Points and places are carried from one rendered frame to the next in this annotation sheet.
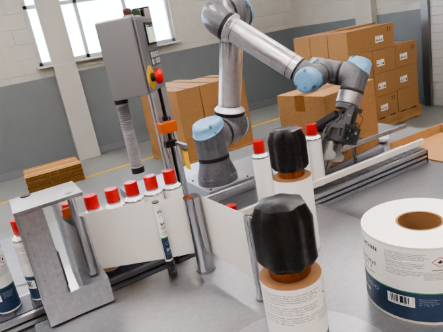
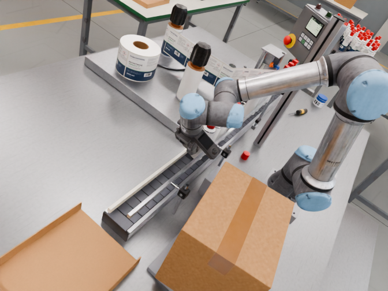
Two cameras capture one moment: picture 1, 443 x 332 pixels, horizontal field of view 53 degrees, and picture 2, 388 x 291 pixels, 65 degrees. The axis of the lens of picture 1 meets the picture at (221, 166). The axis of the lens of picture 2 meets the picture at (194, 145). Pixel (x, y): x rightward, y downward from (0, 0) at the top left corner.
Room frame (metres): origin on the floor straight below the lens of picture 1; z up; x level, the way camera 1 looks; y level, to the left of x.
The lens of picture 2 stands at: (1.98, -0.99, 1.73)
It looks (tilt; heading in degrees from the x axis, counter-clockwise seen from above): 40 degrees down; 135
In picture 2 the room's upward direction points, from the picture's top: 25 degrees clockwise
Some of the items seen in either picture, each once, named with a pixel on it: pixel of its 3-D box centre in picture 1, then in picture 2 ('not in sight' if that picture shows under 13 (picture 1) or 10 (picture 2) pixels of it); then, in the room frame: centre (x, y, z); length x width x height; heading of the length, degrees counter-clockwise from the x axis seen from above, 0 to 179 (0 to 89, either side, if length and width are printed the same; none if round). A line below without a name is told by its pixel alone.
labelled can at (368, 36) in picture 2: not in sight; (351, 36); (0.19, 2.31, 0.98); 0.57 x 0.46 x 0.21; 26
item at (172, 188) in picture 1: (176, 205); (253, 100); (1.12, 0.14, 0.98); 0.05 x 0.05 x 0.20
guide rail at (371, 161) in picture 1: (304, 188); (201, 138); (1.26, -0.24, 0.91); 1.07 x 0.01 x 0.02; 116
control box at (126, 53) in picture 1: (133, 56); (312, 36); (1.20, 0.17, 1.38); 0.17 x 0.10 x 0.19; 171
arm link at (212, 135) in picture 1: (210, 136); (305, 164); (1.59, 0.02, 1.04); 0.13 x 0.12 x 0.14; 145
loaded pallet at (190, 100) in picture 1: (195, 120); not in sight; (5.16, 0.20, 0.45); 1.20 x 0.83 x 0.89; 28
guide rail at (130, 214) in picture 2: (288, 168); (219, 140); (1.33, -0.21, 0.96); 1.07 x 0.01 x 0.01; 116
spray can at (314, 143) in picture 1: (314, 155); (204, 138); (1.33, -0.29, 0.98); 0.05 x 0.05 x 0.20
